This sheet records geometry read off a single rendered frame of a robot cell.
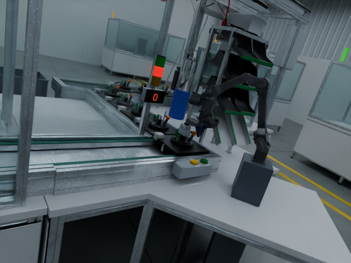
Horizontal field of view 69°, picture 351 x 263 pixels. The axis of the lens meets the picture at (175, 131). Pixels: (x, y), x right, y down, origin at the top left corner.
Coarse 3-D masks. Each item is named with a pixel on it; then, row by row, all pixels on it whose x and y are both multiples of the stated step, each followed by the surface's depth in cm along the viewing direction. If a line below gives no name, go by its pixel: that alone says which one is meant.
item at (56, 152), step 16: (48, 144) 111; (64, 144) 116; (80, 144) 120; (96, 144) 125; (112, 144) 131; (128, 144) 137; (144, 144) 143; (160, 144) 151; (48, 160) 104; (64, 160) 107; (80, 160) 110; (96, 160) 108; (112, 160) 111
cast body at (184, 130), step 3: (183, 123) 145; (186, 123) 143; (180, 126) 145; (183, 126) 143; (186, 126) 142; (189, 126) 144; (180, 129) 145; (183, 129) 143; (186, 129) 143; (189, 129) 145; (180, 132) 145; (183, 132) 143; (186, 132) 142; (189, 132) 144; (183, 135) 143; (186, 135) 143; (189, 135) 145
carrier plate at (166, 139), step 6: (162, 138) 147; (168, 138) 149; (168, 144) 141; (198, 144) 153; (174, 150) 134; (180, 150) 136; (186, 150) 139; (192, 150) 141; (198, 150) 143; (204, 150) 146
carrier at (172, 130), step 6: (150, 120) 163; (156, 120) 169; (150, 126) 161; (156, 126) 159; (162, 126) 160; (168, 126) 165; (150, 132) 152; (162, 132) 158; (168, 132) 161; (174, 132) 164
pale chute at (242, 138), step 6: (234, 120) 173; (240, 120) 176; (234, 126) 171; (240, 126) 174; (246, 126) 171; (234, 132) 163; (240, 132) 172; (246, 132) 170; (240, 138) 169; (246, 138) 170; (240, 144) 167; (246, 144) 170
